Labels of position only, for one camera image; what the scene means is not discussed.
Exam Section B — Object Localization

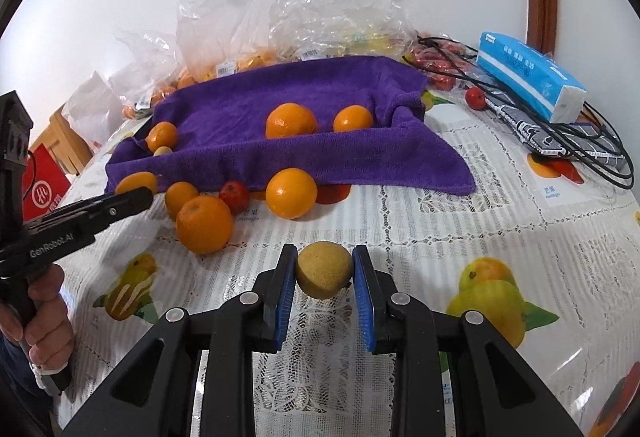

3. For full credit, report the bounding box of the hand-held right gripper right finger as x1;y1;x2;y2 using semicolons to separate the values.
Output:
351;244;583;437

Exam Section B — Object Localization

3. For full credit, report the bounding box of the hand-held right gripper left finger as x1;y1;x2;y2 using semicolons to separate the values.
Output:
62;243;298;437

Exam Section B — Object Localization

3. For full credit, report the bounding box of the orange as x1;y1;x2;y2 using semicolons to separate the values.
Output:
333;104;375;133
115;171;159;196
265;168;319;220
176;195;235;255
146;121;179;154
165;181;201;220
265;102;319;139

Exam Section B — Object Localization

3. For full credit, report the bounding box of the person's left forearm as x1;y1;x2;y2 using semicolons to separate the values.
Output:
0;332;56;437

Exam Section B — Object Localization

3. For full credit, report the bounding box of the grey patterned pouch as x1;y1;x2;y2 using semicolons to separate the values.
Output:
487;100;626;170

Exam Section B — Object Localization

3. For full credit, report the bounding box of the white plastic bag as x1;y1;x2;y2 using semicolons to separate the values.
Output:
62;71;131;148

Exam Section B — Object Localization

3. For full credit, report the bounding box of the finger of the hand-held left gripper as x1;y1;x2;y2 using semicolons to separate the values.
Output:
75;187;155;231
0;90;35;243

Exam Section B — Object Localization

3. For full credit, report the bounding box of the purple towel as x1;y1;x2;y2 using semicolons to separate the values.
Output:
105;56;476;196

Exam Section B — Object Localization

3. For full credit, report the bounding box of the red paper bag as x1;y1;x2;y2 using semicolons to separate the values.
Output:
22;142;71;223

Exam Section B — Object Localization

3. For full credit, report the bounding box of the black cable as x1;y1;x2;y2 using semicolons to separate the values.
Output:
415;33;636;190

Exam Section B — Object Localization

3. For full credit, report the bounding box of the clear bag of oranges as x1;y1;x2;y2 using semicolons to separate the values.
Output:
115;28;201;118

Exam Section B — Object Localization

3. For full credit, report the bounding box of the blue tissue pack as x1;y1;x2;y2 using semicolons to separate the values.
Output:
475;31;588;124

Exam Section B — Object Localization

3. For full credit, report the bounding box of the clear bag of red fruit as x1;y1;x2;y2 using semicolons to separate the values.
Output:
402;34;481;90

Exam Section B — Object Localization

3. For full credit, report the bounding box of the tall clear plastic bag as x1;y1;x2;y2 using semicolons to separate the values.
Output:
175;0;301;83

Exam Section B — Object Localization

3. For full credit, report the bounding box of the person's left hand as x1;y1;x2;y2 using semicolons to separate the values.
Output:
0;263;76;370

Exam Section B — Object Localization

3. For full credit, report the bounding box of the clear bag of yellow fruit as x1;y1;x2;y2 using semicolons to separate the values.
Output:
270;0;416;64

